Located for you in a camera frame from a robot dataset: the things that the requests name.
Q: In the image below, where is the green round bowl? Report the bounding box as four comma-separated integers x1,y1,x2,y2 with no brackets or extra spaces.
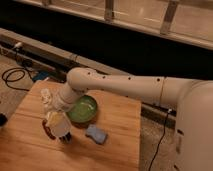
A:
67,95,98,123

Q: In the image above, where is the metal floor rail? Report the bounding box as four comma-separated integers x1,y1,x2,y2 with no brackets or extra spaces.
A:
0,27,177,130

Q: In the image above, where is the blue object by rail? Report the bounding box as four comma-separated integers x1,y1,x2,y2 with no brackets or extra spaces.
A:
32,71,49,82

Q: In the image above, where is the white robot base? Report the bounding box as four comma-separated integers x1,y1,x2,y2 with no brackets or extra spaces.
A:
173,81,213,171

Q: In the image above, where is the black cable by robot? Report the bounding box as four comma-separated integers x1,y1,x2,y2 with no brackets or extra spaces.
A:
147,109,173,171

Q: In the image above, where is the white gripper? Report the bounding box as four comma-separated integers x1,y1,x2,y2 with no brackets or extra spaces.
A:
40,88,72,143

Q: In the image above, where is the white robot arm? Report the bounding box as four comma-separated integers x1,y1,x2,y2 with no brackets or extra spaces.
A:
41,67,197,139

